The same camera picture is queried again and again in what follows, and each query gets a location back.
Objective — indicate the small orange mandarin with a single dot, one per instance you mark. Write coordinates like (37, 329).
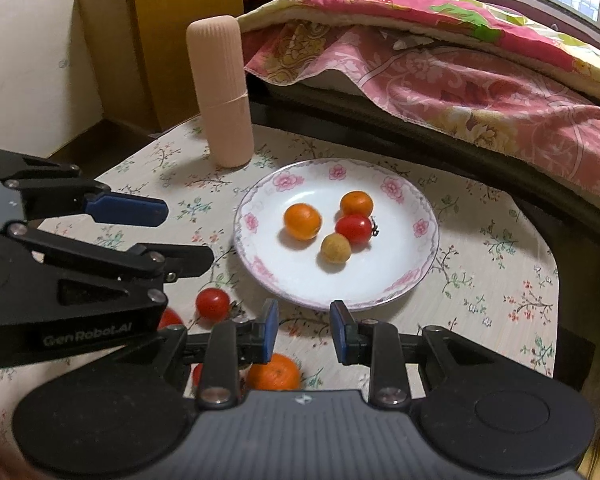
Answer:
(356, 202)
(302, 221)

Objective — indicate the pink floral quilt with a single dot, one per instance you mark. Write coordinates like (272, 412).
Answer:
(484, 75)

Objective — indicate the pink ribbed cylinder bottle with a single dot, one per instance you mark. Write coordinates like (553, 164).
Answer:
(214, 47)

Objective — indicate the white floral plate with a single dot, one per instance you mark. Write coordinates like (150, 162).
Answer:
(387, 267)

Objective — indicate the floral tablecloth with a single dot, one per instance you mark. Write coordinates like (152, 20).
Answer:
(493, 280)

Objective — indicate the wooden desk cabinet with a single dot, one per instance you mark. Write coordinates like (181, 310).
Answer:
(139, 55)

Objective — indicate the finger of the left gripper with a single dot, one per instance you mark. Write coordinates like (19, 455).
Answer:
(64, 197)
(169, 261)

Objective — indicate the red cherry tomato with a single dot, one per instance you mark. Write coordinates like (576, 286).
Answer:
(357, 228)
(213, 304)
(196, 374)

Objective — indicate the dark bed frame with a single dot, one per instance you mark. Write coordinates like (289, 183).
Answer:
(569, 223)

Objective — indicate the brown longan fruit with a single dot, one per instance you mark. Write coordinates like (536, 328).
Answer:
(335, 249)

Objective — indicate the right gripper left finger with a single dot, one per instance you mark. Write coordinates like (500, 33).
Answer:
(230, 346)

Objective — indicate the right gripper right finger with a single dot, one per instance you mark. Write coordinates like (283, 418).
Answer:
(436, 351)

